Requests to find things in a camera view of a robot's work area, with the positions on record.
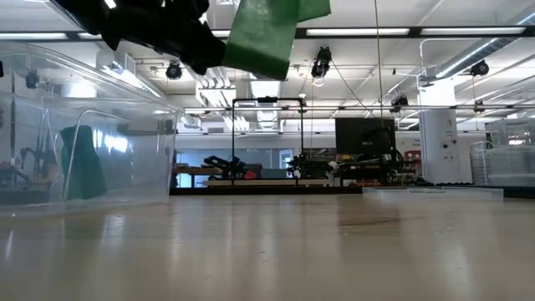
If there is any black monitor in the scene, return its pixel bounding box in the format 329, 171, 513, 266
335, 117, 397, 162

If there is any clear plastic bin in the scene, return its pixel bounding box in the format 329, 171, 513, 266
0, 41, 181, 218

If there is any light green bandage strip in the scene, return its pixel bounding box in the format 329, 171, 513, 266
221, 0, 332, 82

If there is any thin hanging cable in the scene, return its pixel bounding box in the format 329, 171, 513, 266
373, 0, 385, 126

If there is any black ceiling spotlight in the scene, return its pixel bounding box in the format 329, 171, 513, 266
166, 61, 184, 80
471, 60, 490, 77
390, 94, 410, 113
311, 45, 334, 79

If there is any stack of clear bins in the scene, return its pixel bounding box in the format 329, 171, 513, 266
470, 119, 535, 187

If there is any wooden workbench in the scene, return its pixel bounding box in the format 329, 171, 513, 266
173, 166, 227, 187

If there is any black aluminium table frame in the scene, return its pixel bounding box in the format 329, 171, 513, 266
0, 25, 535, 42

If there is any silver ventilation duct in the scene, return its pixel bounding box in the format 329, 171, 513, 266
434, 12, 535, 80

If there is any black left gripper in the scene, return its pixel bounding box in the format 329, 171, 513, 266
53, 0, 227, 77

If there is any white column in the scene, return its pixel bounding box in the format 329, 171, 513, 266
419, 79, 459, 185

